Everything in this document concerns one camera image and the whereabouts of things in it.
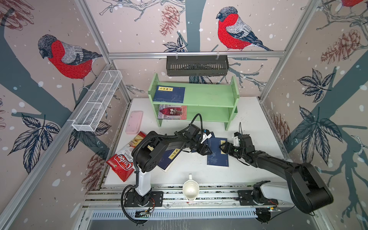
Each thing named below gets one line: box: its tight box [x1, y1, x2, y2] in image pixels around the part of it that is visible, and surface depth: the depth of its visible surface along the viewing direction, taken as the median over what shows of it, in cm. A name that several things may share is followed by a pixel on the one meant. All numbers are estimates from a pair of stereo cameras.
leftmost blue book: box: [157, 148, 183, 173], surface depth 87 cm
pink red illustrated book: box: [157, 104, 188, 120], surface depth 97 cm
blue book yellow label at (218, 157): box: [207, 137, 230, 167], surface depth 89 cm
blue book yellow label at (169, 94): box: [152, 84, 186, 104], surface depth 87 cm
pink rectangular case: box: [125, 110, 144, 135], surface depth 106 cm
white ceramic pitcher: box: [182, 173, 200, 202], surface depth 75 cm
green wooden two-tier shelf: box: [148, 73, 241, 131], surface depth 91 cm
